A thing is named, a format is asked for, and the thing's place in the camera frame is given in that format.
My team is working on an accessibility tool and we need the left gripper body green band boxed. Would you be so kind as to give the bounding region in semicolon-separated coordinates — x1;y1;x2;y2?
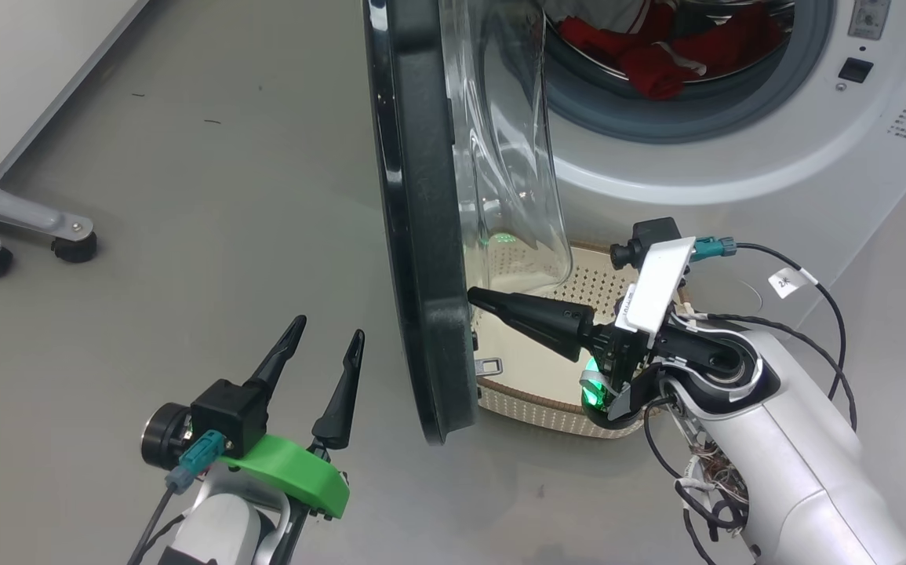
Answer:
224;433;351;520

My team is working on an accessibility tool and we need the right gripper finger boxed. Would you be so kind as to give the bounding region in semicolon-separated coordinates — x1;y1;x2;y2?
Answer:
467;287;599;364

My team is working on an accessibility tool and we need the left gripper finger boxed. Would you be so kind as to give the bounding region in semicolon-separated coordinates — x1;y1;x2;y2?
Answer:
310;329;366;452
243;315;308;395

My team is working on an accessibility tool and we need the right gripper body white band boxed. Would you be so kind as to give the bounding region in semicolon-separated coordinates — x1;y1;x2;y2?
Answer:
578;238;697;431

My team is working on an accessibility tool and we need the black-rimmed glass washer door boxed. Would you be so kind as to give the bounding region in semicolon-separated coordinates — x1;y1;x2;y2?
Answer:
362;0;575;447

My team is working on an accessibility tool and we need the red garment with white trim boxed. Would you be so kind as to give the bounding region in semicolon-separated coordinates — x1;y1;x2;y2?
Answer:
556;0;708;101

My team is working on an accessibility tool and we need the beige perforated laundry basket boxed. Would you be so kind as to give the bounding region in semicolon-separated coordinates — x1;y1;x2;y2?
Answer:
464;235;693;439

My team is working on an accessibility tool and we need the white front-load washing machine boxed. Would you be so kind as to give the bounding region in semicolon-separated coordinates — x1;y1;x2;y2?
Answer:
453;0;906;334

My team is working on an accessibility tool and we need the white partition panel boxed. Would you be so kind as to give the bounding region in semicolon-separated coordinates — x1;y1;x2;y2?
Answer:
0;0;149;185

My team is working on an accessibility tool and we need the black tagged cable teal plug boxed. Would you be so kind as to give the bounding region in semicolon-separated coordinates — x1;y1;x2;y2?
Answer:
692;235;860;434

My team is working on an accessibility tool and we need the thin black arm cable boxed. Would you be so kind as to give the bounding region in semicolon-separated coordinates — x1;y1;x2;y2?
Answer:
642;396;745;565
684;312;850;403

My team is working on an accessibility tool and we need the black cable with teal plug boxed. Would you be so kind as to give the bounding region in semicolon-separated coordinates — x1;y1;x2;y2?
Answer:
125;430;227;565

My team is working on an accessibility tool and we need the grey metal caster leg frame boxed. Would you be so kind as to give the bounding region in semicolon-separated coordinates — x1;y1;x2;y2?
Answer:
0;148;96;264

